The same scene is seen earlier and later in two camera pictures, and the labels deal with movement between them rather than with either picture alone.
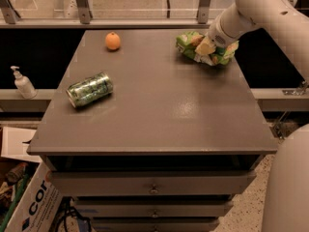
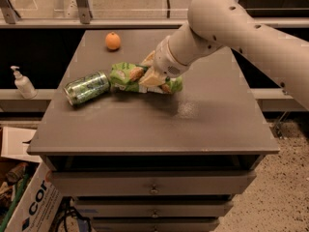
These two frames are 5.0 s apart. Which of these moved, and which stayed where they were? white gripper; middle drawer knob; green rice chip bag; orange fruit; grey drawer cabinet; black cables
Moved: white gripper; green rice chip bag
Stayed: black cables; middle drawer knob; grey drawer cabinet; orange fruit
